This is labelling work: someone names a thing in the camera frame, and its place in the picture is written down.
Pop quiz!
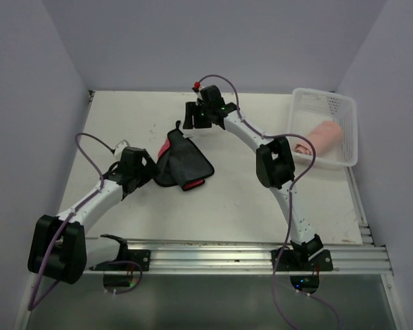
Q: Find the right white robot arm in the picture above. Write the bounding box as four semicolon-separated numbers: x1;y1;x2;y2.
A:
183;82;324;270

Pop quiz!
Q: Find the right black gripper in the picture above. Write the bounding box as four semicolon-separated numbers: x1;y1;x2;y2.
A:
183;102;212;129

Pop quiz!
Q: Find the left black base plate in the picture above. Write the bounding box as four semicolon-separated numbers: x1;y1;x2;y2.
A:
118;249;151;272

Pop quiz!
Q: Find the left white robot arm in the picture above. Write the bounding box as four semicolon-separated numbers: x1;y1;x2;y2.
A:
28;146;160;284

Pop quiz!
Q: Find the white plastic basket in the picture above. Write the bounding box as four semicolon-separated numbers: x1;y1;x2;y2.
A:
287;88;358;167

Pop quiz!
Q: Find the black cloth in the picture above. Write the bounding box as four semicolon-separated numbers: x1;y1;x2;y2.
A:
154;120;215;192

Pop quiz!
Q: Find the aluminium mounting rail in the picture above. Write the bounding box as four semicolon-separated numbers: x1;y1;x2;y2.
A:
82;240;390;276

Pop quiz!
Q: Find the pink towel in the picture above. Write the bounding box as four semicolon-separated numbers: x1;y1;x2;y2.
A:
293;121;343;158

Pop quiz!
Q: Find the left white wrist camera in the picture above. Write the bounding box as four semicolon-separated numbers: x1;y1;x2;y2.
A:
113;140;130;159

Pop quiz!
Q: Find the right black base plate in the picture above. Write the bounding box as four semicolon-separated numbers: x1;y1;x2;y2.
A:
276;247;334;272

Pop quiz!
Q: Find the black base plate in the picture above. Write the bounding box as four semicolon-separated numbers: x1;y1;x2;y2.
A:
118;249;151;272
276;247;334;272

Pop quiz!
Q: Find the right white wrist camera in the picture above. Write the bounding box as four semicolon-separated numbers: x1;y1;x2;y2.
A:
192;81;204;100

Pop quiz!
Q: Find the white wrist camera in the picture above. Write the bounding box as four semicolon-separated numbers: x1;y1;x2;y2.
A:
192;81;204;100
113;140;130;159

